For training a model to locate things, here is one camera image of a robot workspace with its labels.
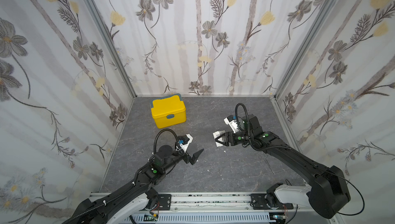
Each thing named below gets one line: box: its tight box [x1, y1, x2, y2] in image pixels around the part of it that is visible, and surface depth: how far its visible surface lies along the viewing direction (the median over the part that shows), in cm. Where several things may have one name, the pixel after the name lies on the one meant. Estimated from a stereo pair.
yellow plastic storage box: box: [150, 93, 187, 129], surface depth 98 cm
